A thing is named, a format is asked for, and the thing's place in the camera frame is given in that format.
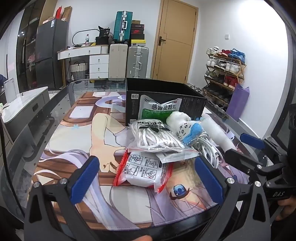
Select black storage box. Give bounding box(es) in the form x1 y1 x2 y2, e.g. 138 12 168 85
125 77 207 127

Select white blue plush toy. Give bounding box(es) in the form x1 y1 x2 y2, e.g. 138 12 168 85
166 111 204 147

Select white drawer desk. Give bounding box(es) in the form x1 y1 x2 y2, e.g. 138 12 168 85
57 45 110 80

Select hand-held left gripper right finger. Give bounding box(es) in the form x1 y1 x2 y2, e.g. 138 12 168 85
194 156 271 241

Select wooden door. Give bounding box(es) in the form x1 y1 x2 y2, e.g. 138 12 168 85
150 0 199 84

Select teal suitcase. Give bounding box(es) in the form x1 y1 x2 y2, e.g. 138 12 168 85
113 11 134 44

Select dark display cabinet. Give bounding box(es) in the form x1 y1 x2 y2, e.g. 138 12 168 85
17 0 47 91

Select black framed glass door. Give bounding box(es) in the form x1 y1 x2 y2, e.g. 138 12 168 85
270 23 296 149

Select grey side cabinet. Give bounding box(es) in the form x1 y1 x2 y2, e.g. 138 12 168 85
0 86 50 150

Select green white medicine packet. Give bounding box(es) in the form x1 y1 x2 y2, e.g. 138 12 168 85
139 95 182 121

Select white cable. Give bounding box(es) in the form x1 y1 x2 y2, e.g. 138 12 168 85
193 131 223 168

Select white rolled cloth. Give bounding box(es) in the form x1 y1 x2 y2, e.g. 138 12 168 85
201 113 234 151

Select woven basket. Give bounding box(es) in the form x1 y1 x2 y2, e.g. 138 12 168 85
70 61 89 80

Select silver suitcase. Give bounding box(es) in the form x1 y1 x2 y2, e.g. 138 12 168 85
127 46 149 79

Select red-edged white mask packet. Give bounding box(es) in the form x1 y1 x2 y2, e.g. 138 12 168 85
112 151 173 194

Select white box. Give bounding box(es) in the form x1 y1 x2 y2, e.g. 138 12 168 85
3 78 17 102

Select oval mirror frame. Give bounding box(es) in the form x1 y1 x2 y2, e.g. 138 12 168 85
72 29 100 47

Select grey flat packet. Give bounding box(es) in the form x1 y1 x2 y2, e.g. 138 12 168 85
156 150 199 164

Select black white sneakers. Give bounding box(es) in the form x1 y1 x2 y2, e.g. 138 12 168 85
187 83 204 93

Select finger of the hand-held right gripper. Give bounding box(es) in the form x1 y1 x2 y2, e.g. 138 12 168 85
240 133 287 163
225 148 285 184

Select printed desk mat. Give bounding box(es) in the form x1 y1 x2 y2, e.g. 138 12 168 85
32 91 255 232

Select black paper bag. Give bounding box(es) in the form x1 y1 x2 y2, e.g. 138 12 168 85
98 25 111 37

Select purple bag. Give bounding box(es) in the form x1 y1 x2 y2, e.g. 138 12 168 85
226 83 250 122

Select white shoelaces zip bag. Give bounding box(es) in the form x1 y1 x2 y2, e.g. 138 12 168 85
126 119 200 154

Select person's left hand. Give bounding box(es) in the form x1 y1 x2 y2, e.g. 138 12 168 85
128 235 153 241

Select wooden shoe rack with shoes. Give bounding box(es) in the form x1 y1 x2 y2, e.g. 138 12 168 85
203 46 245 107

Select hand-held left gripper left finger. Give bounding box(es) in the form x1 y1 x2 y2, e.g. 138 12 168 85
23 156 109 241

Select beige suitcase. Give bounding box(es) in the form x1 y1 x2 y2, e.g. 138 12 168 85
108 43 129 81

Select tall cardboard box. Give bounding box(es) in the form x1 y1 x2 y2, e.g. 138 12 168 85
62 6 73 21

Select black refrigerator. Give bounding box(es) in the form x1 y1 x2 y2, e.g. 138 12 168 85
35 19 67 88

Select person's right hand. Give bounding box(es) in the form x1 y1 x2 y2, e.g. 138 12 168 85
276 199 296 216

